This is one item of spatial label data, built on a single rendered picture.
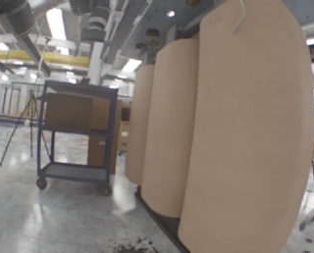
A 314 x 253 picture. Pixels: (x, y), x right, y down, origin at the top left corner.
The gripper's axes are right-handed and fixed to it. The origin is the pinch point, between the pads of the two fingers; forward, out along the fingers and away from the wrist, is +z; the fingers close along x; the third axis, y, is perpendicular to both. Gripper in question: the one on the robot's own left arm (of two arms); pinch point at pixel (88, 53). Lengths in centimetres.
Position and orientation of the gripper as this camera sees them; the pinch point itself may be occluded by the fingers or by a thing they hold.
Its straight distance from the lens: 85.9
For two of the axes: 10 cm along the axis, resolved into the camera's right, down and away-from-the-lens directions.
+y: 2.8, 0.2, -9.6
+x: 9.5, 1.1, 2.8
